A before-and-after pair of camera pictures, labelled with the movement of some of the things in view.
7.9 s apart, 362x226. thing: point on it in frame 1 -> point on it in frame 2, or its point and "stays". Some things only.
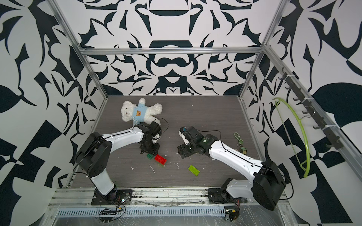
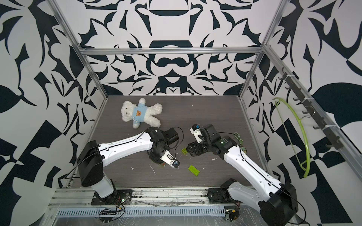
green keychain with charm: [242, 149] stays
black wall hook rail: [332, 137] stays
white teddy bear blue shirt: [141, 113] stays
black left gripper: [154, 151] -> [156, 157]
